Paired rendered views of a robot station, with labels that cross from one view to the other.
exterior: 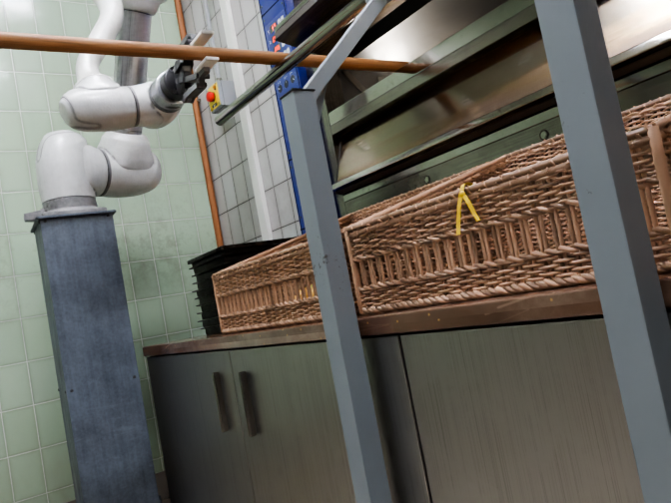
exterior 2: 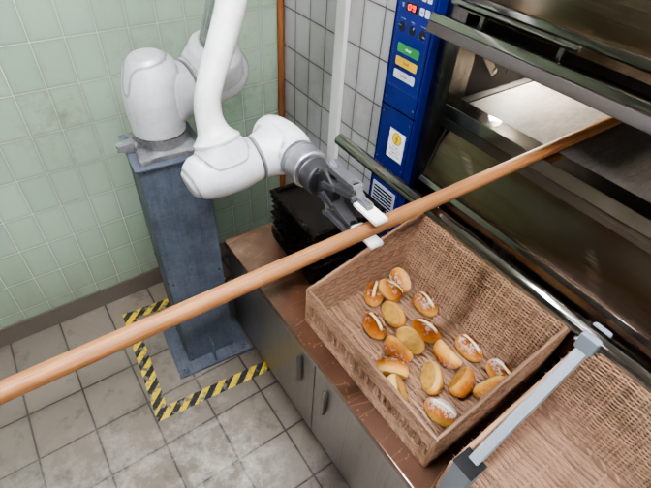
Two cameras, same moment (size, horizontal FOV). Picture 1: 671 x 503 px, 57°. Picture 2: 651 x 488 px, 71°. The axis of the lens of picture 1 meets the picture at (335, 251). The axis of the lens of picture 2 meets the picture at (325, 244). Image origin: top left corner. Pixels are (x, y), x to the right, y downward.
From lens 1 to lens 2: 1.36 m
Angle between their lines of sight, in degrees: 48
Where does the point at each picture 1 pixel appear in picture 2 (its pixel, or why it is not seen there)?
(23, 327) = (107, 165)
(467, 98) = (595, 257)
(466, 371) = not seen: outside the picture
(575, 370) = not seen: outside the picture
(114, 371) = (204, 268)
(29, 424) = (121, 229)
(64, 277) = (164, 215)
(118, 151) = not seen: hidden behind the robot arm
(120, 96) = (250, 171)
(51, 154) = (141, 97)
